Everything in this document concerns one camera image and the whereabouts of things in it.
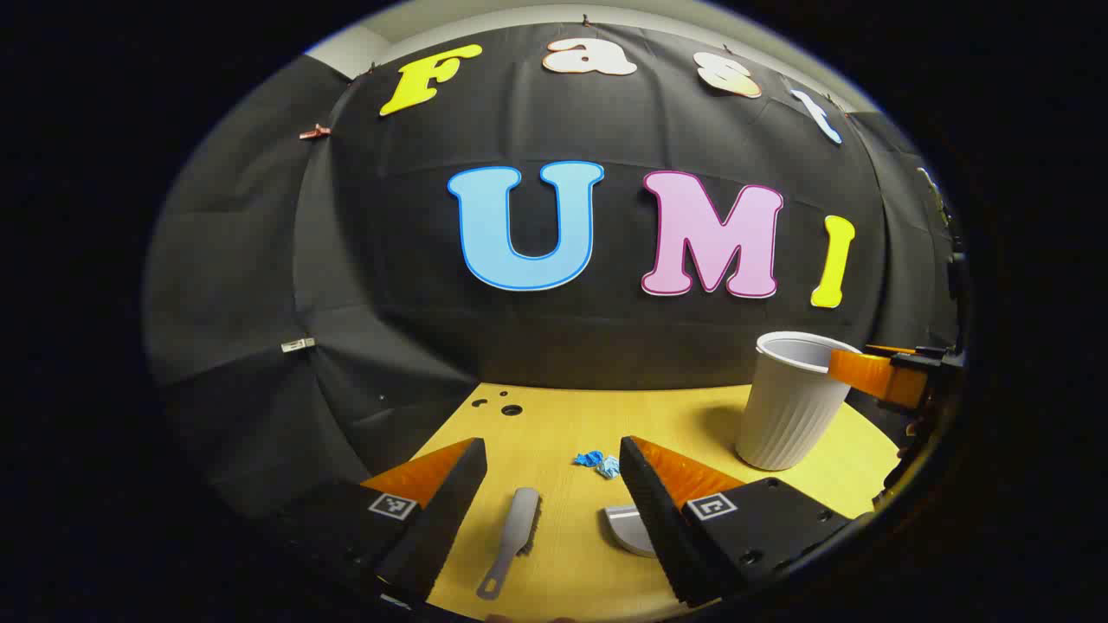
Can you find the white ribbed garbage bin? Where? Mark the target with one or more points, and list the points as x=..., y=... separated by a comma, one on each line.
x=788, y=415

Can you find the grey dustpan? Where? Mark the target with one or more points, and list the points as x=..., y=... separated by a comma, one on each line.
x=628, y=529

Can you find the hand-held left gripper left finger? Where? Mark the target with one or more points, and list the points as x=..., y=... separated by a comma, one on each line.
x=441, y=528

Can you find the light blue paper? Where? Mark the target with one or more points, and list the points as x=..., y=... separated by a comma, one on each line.
x=609, y=468

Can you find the small grey broom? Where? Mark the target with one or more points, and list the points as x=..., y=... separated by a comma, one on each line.
x=519, y=519

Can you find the red cloth clip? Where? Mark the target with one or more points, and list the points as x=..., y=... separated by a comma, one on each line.
x=316, y=132

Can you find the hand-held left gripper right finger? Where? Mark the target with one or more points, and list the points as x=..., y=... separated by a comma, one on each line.
x=658, y=528

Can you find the white cloth clip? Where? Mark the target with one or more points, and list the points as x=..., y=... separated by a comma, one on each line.
x=298, y=344

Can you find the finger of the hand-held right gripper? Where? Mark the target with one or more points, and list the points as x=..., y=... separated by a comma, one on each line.
x=892, y=350
x=874, y=376

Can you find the wooden desktop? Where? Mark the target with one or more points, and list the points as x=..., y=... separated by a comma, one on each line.
x=554, y=433

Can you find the dark blue paper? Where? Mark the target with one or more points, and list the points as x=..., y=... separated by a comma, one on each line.
x=589, y=458

